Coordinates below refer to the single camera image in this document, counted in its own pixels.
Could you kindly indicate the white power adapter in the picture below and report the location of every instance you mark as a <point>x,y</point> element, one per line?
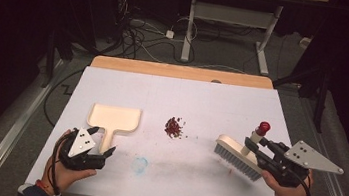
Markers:
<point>170,34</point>

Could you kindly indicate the metal desk frame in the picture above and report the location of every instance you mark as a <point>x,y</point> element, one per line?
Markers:
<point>233,14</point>

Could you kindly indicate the black stand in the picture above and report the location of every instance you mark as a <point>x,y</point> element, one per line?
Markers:
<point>54,53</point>
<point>321,92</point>

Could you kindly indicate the person's left hand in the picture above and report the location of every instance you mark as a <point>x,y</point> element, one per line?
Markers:
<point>65,178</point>

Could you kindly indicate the pile of red crumbs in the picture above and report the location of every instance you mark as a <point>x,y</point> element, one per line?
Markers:
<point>173,128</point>

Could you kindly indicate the cream plastic dustpan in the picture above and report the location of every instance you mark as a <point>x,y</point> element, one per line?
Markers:
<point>114,119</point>

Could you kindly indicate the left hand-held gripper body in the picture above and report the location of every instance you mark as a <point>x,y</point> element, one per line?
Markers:
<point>82,162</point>

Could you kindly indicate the cream brush with grey bristles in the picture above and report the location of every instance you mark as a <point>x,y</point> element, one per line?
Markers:
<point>233,152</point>

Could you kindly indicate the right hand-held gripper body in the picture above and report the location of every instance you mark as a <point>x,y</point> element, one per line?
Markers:
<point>287,174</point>

